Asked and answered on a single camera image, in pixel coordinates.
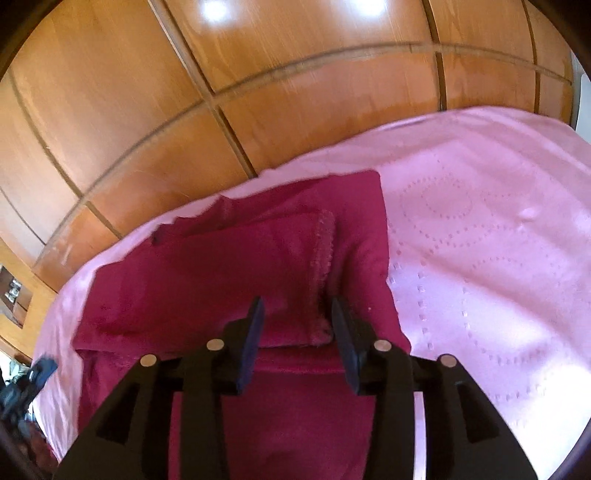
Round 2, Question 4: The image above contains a pink bedspread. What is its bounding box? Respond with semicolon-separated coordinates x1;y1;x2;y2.
31;105;591;480

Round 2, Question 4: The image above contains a wooden wardrobe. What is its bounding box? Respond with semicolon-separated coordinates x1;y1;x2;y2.
0;0;576;365

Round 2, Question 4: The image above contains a wooden shelf with items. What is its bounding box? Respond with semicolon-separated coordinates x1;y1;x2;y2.
0;266;32;329

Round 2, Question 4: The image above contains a dark red garment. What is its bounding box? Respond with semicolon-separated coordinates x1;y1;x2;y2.
72;170;410;479

